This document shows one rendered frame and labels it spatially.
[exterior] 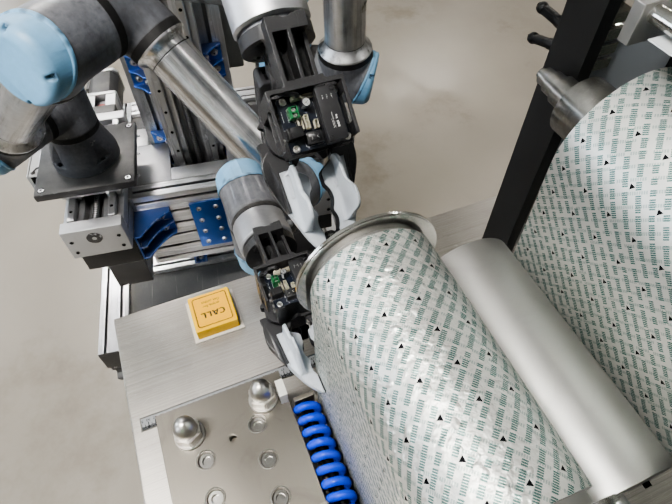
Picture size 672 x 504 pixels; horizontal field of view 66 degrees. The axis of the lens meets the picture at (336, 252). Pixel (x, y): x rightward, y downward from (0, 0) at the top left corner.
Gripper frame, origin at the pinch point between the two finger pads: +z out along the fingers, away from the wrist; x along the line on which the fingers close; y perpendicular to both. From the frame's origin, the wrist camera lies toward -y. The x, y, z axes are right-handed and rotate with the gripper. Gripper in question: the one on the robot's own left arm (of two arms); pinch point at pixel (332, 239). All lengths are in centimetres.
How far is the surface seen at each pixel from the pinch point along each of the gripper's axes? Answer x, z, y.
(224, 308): -12.2, 7.5, -37.0
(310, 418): -6.5, 20.3, -10.7
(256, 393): -11.6, 15.3, -11.3
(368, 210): 57, 2, -163
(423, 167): 92, -9, -173
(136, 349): -27.4, 9.5, -38.4
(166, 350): -22.9, 11.0, -37.2
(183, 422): -20.3, 15.2, -10.7
